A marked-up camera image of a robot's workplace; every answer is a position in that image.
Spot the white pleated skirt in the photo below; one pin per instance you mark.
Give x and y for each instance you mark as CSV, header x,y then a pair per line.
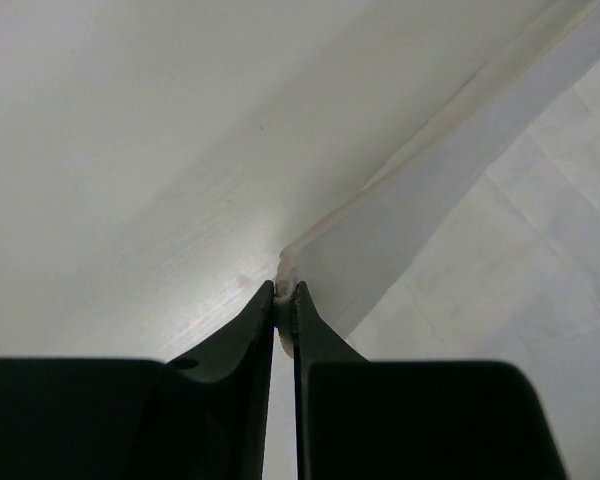
x,y
484,239

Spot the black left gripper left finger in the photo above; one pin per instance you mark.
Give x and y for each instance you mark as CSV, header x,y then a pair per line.
x,y
201,415

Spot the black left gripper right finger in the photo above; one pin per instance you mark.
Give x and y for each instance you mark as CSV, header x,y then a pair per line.
x,y
433,419

